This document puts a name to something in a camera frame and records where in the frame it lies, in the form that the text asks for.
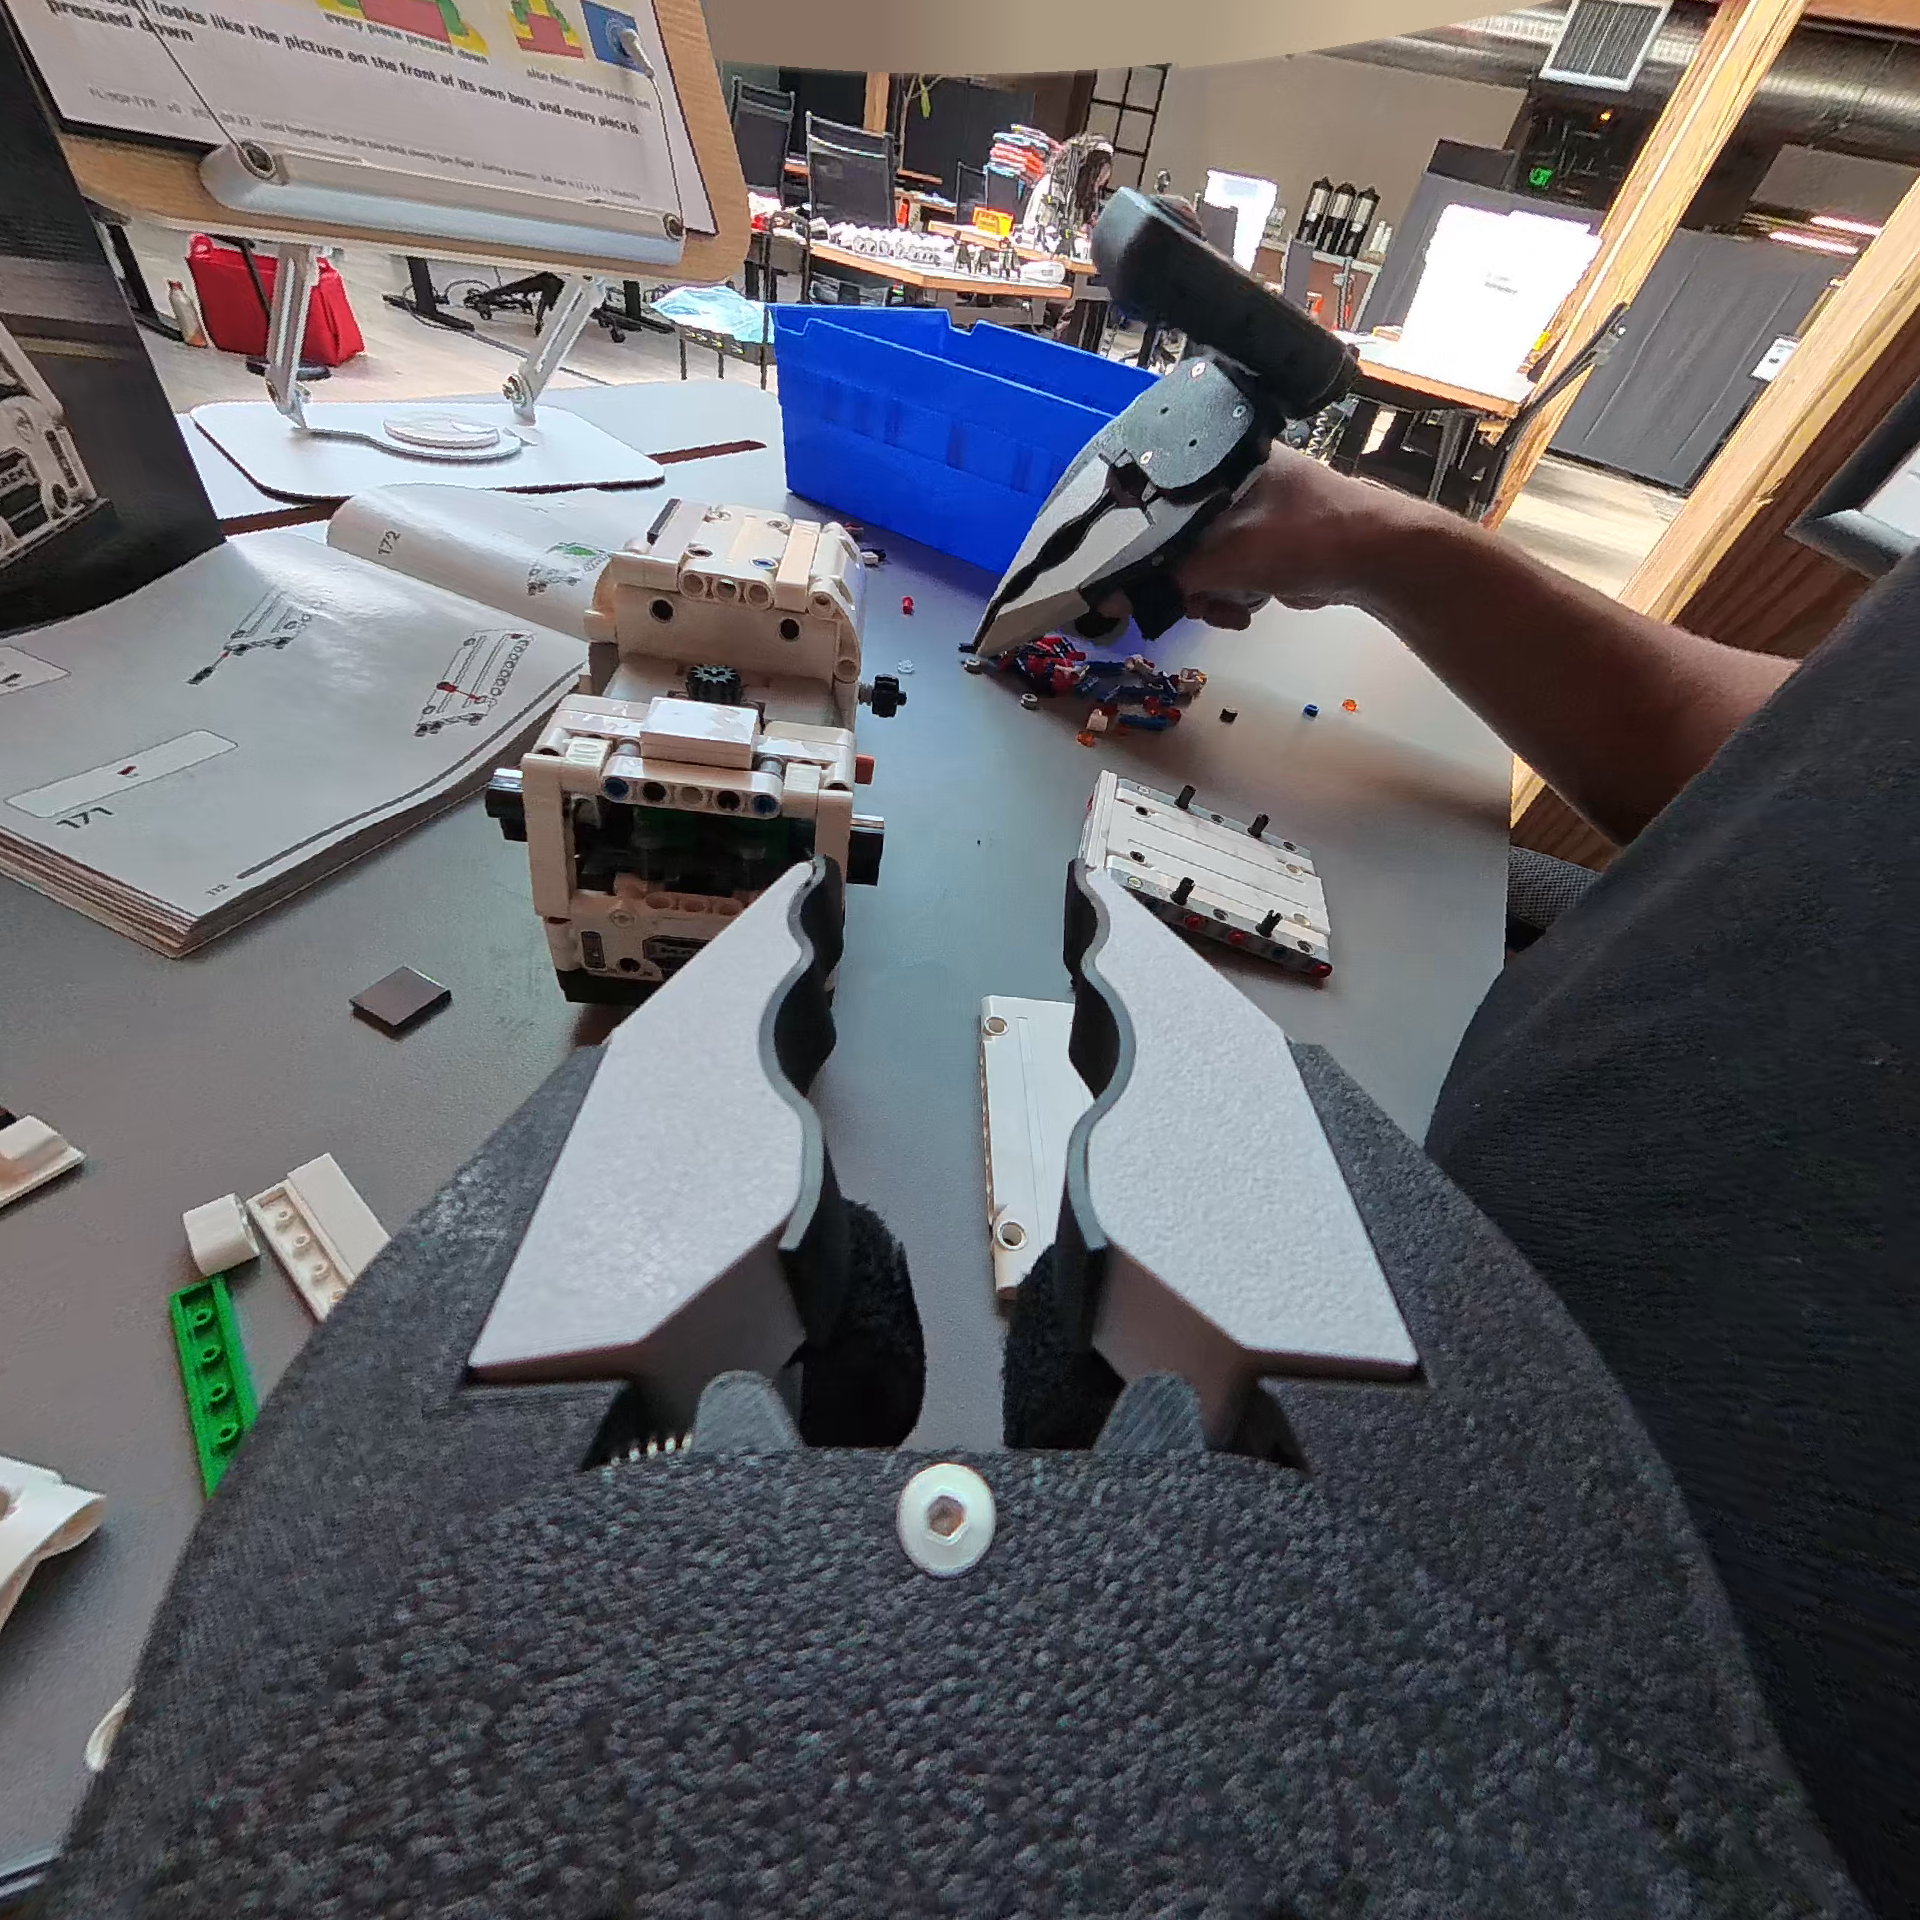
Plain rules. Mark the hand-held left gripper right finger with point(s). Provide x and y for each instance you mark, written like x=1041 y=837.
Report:
x=1223 y=1200

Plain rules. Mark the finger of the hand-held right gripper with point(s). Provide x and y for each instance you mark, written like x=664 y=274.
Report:
x=1102 y=556
x=1041 y=534

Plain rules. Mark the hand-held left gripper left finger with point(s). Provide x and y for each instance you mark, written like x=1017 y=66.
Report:
x=660 y=1187

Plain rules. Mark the heap of small toy bricks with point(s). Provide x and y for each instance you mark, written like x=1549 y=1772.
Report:
x=1102 y=687

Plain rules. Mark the person's right forearm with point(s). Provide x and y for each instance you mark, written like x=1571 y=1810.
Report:
x=1560 y=661

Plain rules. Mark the black set box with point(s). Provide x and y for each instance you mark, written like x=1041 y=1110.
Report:
x=68 y=390

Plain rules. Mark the person's right hand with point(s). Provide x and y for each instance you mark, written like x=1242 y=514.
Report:
x=1291 y=534

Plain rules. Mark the blue plastic bin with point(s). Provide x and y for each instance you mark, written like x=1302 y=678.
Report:
x=940 y=412

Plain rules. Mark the long white toy brick panel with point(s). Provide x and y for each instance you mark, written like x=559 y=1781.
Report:
x=1027 y=1124

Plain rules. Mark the white board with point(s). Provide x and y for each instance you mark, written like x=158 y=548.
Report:
x=1499 y=291

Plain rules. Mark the wooden work table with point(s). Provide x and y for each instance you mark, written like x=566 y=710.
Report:
x=931 y=267

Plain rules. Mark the dark square toy tile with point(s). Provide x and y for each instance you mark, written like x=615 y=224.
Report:
x=400 y=1000

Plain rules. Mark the white toy brick panel assembly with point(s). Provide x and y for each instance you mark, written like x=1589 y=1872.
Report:
x=1208 y=868

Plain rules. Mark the white toy brick plate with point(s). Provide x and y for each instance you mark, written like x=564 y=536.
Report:
x=319 y=1229

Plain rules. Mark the white toy brick vehicle model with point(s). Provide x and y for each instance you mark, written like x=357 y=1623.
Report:
x=708 y=705

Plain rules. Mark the teal cloth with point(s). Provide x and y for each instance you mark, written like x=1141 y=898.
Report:
x=712 y=312

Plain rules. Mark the black office chair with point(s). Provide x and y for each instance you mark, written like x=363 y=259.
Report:
x=848 y=164

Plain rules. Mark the small white curved toy brick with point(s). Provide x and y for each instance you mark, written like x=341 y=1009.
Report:
x=221 y=1231

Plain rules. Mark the ceiling air vent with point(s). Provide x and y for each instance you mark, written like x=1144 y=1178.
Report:
x=1601 y=38

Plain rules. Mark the black curtain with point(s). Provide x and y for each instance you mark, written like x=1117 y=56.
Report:
x=1696 y=359

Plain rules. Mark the green toy brick plate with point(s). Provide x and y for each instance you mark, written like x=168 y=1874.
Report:
x=211 y=1380

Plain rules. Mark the person's dark shirt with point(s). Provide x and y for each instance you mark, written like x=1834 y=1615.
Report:
x=1727 y=1200

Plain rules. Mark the open instruction booklet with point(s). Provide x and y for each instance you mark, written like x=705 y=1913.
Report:
x=228 y=718

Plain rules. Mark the white plastic bag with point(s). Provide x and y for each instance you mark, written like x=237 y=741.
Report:
x=38 y=1521

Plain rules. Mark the printed instruction sheet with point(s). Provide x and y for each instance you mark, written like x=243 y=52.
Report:
x=376 y=104

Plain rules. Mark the red storage tote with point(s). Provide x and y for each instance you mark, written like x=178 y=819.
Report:
x=248 y=302

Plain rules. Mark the wooden post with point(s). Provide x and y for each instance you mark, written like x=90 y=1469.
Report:
x=1696 y=452

